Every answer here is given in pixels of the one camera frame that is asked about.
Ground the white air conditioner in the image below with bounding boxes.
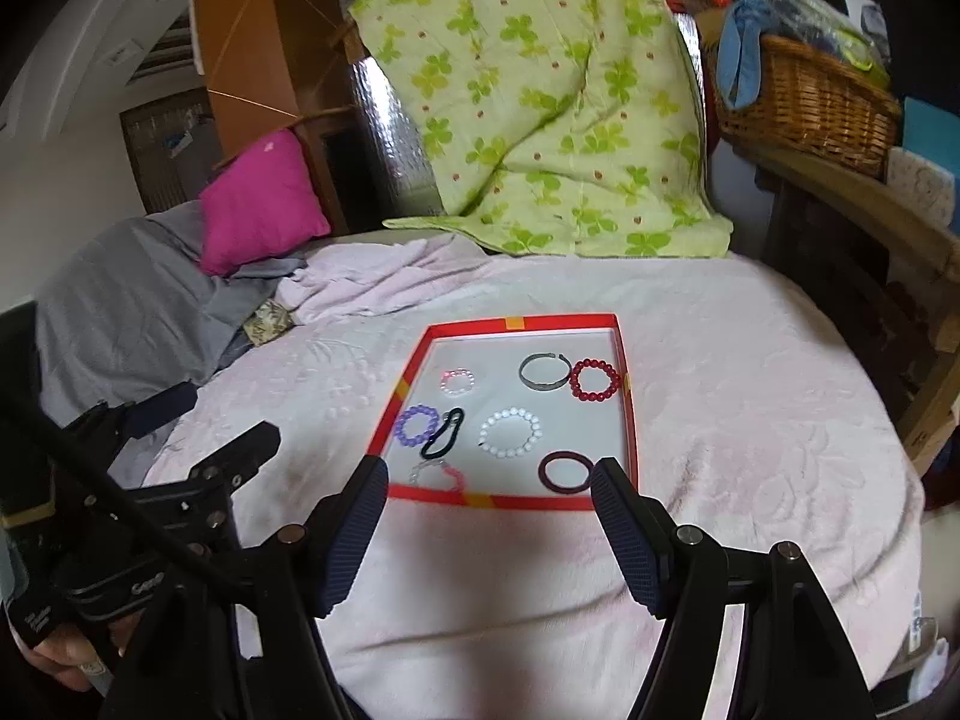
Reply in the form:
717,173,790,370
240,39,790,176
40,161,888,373
97,0,202,87

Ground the small patterned cushion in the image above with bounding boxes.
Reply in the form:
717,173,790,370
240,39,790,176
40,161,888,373
244,298,296,348

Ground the wooden side table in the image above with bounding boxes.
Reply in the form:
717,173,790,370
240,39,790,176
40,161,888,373
739,142,960,478

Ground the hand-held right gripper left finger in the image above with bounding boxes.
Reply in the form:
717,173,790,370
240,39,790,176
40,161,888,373
97,456,391,720

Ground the purple bead bracelet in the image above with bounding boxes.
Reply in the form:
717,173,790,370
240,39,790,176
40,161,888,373
396,404,440,448

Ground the crumpled pale pink blanket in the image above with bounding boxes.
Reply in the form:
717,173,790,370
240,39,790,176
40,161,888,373
279,234,493,326

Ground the dark maroon bangle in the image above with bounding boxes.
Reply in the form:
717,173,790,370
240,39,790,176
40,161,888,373
537,450,598,498

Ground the red-rimmed white tray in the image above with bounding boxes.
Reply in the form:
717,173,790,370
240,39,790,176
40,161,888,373
365,313,641,513

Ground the person's left hand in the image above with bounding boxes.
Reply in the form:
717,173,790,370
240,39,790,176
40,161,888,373
11,610,145,692

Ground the brown wooden cabinet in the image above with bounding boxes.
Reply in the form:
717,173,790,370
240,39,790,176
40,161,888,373
187,0,362,238

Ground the black hair tie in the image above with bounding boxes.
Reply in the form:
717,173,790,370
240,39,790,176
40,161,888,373
419,406,468,461

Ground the dark red bead bracelet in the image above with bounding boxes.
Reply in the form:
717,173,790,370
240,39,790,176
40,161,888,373
568,357,624,404

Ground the magenta pillow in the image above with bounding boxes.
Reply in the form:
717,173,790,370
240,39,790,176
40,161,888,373
197,129,333,278

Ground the white patterned box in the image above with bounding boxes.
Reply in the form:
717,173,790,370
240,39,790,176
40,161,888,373
885,146,958,230

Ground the blue box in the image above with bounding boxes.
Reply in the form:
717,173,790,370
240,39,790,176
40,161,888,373
900,96,960,182

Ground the pink and white bead bracelet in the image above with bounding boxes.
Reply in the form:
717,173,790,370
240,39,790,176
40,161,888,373
409,459,467,495

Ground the wicker basket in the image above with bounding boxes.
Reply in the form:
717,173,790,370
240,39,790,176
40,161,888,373
709,34,905,182

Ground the green floral quilt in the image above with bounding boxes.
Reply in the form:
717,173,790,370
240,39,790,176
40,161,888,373
349,0,735,260

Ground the white plastic bottle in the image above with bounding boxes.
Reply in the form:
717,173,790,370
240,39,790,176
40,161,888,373
904,591,955,685

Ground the grey cloth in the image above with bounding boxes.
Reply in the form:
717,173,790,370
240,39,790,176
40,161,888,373
34,199,310,490

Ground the silver bangle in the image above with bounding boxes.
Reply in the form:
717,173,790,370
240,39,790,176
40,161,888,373
519,351,573,393

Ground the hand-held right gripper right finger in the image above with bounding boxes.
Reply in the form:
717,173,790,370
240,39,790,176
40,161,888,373
589,457,875,720

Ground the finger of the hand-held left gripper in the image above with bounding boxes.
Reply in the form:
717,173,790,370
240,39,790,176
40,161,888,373
64,382,200,445
184,422,283,535

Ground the blue cloth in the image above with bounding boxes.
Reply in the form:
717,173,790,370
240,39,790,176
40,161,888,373
716,0,790,110

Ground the clear plastic bag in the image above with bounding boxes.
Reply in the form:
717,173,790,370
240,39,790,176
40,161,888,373
772,0,895,73

